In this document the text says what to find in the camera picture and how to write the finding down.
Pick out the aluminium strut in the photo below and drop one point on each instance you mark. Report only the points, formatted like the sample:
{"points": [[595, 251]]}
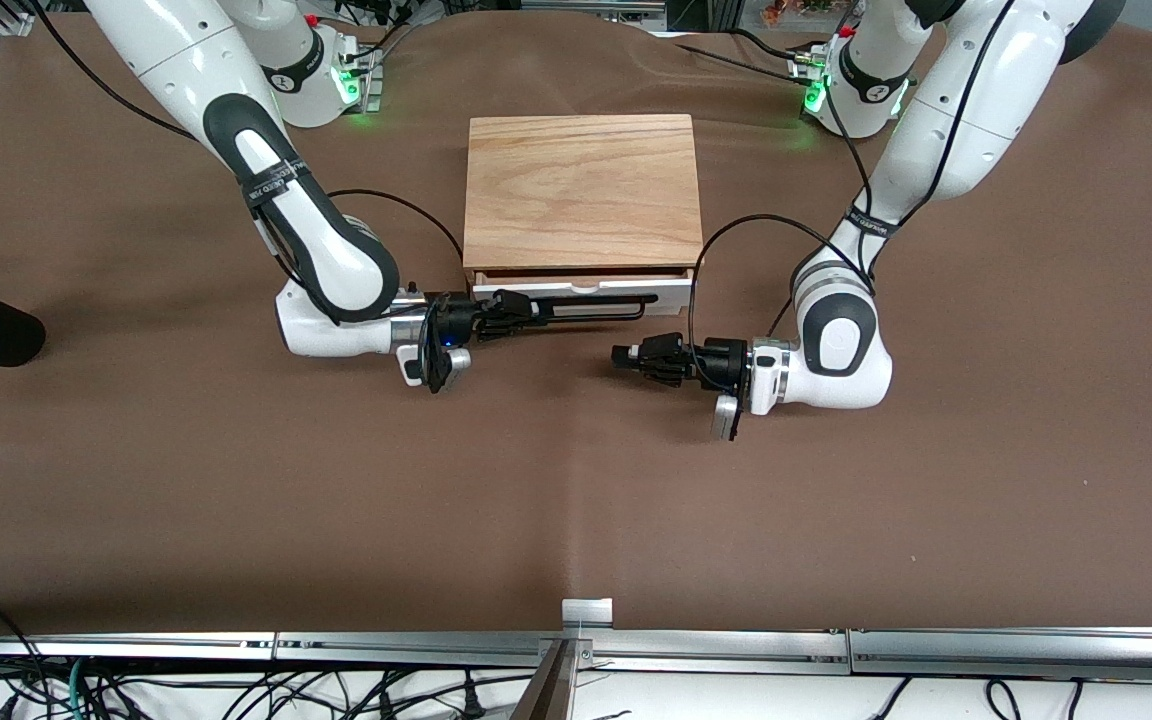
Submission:
{"points": [[551, 690]]}

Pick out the wooden drawer cabinet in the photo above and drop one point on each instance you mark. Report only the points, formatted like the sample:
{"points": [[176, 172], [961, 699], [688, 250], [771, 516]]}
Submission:
{"points": [[586, 190]]}

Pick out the brown table cover sheet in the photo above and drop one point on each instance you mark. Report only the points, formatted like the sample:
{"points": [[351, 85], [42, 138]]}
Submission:
{"points": [[576, 480]]}

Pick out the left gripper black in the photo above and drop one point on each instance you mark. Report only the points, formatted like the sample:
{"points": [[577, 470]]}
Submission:
{"points": [[725, 361]]}

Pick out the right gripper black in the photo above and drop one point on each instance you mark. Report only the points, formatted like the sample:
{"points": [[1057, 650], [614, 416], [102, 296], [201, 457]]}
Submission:
{"points": [[455, 320]]}

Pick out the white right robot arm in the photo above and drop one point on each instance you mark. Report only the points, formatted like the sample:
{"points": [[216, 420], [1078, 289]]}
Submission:
{"points": [[336, 260]]}

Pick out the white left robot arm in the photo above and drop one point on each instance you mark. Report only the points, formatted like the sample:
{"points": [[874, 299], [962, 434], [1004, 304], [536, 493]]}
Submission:
{"points": [[836, 350]]}

